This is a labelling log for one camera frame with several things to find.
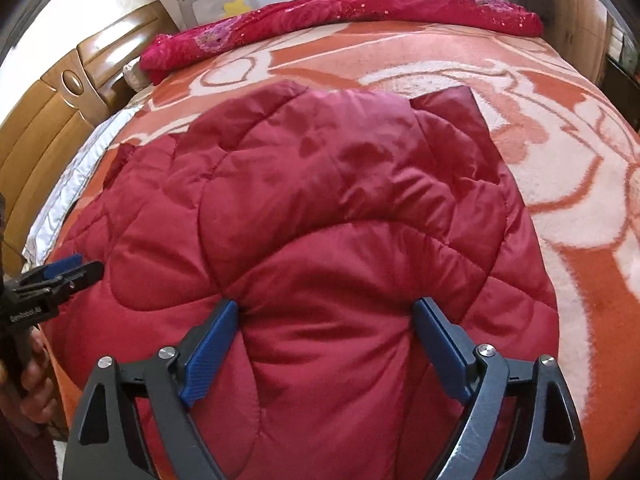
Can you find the red floral quilt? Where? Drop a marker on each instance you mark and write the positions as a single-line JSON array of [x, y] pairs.
[[325, 15]]

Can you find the red quilted jacket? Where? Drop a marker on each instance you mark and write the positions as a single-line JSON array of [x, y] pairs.
[[325, 210]]

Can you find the orange and white blanket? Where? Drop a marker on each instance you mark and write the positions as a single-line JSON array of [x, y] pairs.
[[575, 210]]

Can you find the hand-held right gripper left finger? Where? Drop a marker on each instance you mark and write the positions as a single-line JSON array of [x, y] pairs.
[[210, 355]]

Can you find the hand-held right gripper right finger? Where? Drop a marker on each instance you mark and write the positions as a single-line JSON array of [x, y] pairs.
[[442, 350]]

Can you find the person's left hand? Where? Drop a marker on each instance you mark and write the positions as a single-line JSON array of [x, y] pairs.
[[40, 385]]

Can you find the wooden headboard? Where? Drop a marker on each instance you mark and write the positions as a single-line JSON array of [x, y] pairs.
[[65, 110]]

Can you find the beige pillow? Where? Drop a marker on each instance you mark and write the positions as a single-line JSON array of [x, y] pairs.
[[134, 75]]

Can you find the light wooden cabinet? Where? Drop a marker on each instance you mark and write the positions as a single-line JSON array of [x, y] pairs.
[[575, 10]]

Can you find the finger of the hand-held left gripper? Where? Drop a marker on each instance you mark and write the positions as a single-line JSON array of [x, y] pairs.
[[62, 266], [85, 274]]

